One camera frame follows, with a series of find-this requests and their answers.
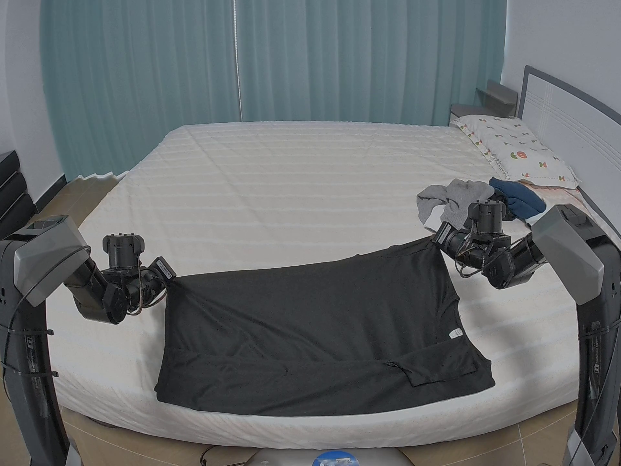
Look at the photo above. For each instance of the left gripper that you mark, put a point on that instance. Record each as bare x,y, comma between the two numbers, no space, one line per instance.
165,269

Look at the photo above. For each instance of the black T-shirt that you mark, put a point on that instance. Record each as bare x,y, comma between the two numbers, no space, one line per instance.
315,333

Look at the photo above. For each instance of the grey bedside table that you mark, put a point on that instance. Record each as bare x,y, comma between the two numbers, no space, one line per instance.
497,94

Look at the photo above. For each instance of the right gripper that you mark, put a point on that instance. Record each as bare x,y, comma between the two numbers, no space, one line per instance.
444,233

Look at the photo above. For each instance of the bed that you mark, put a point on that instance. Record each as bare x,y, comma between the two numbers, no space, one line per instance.
291,187

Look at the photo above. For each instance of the blue-green curtain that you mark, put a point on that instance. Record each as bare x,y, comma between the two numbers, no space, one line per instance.
140,66
364,41

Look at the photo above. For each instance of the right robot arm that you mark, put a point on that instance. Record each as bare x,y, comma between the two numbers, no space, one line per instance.
563,245

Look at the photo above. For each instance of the pile of clothes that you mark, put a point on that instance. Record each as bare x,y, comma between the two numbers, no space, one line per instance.
451,202

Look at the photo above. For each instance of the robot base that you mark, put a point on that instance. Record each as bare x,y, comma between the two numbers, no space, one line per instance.
291,459

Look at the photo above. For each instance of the white printed pillow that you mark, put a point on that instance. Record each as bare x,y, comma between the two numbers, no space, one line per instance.
519,148

